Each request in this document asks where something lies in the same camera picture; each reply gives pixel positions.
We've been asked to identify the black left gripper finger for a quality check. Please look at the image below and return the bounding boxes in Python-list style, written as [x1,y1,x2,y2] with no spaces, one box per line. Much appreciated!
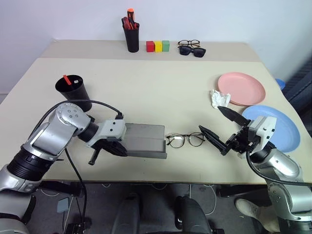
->
[103,142,128,157]
[88,149,100,166]

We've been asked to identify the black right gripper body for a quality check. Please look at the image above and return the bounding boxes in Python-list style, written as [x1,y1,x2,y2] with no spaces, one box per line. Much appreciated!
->
[225,123,254,155]

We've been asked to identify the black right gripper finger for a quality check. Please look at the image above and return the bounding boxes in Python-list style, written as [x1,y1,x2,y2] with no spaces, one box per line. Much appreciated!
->
[198,125,232,156]
[217,105,252,126]

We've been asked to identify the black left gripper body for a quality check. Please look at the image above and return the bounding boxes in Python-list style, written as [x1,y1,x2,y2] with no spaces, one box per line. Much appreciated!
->
[92,138,127,153]

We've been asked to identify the grey open glasses case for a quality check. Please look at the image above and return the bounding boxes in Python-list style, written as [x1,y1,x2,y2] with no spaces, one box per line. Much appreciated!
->
[120,122,168,159]

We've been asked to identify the wide black plastic cup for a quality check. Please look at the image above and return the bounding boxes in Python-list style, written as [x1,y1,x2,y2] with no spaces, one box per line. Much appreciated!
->
[55,74,93,112]

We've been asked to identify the tall black pen cup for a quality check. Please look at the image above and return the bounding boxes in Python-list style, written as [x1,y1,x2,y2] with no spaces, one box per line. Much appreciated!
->
[123,21,140,53]

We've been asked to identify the crumpled white tissue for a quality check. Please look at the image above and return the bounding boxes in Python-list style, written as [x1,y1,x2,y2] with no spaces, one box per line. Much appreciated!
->
[210,89,231,109]

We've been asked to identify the pink plate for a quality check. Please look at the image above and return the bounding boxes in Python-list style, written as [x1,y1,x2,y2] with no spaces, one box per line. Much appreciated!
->
[217,72,266,107]

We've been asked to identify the blue plate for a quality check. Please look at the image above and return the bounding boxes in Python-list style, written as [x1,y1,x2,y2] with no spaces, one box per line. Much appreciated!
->
[241,105,301,153]

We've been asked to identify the grey blue floor box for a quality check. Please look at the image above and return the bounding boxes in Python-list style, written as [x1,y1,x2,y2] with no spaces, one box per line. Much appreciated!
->
[57,197,71,213]

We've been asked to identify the dark rounded shape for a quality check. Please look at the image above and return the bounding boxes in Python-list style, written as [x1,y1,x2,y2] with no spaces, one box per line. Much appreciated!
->
[111,194,143,234]
[174,195,212,234]

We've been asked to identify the white shoe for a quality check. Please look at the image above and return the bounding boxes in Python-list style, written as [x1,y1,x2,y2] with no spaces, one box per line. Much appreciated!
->
[234,198,281,233]

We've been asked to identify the black floor box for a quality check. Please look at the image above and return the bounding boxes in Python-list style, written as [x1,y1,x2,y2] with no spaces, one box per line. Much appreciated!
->
[65,220,93,234]

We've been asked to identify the dark ribbed object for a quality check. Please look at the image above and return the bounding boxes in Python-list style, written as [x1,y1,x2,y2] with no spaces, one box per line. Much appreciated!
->
[282,57,312,117]

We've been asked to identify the black sunglasses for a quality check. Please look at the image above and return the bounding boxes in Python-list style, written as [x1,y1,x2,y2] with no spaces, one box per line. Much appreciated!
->
[179,46,207,59]

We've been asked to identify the black marker with orange cap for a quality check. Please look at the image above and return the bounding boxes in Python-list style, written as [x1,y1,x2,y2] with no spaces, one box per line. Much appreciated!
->
[127,8,136,25]

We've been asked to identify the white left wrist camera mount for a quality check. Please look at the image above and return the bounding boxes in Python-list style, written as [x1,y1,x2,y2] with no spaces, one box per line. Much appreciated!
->
[86,118,128,148]

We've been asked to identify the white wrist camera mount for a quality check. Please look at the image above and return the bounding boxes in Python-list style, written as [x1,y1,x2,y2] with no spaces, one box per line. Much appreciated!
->
[86,118,128,148]
[248,116,278,147]

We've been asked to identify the black hanging cable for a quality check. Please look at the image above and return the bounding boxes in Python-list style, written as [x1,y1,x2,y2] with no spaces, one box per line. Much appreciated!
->
[64,148,88,229]

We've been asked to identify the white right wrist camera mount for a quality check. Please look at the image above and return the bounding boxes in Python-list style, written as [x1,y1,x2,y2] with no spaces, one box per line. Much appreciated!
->
[248,116,278,147]

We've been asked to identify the thin black frame glasses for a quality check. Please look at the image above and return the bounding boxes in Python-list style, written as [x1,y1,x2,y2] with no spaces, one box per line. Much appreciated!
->
[166,132,205,149]

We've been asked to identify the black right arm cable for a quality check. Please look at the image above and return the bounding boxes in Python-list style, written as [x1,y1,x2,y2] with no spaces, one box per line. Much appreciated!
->
[245,148,312,187]

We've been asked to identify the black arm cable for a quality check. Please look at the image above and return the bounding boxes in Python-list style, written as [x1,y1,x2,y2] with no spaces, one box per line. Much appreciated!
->
[28,99,125,144]
[245,148,312,187]

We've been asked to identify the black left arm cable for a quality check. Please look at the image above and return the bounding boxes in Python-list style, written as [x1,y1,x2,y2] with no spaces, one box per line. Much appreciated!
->
[28,99,125,144]

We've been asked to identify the black table frame bar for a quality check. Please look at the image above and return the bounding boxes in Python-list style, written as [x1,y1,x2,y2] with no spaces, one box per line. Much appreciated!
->
[39,180,83,197]
[216,184,269,198]

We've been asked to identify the white floor cable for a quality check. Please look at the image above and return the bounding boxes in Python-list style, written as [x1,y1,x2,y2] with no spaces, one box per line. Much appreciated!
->
[189,184,217,215]

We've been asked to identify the brown frame glasses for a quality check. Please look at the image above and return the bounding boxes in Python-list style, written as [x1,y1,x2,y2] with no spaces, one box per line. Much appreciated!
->
[177,39,201,48]

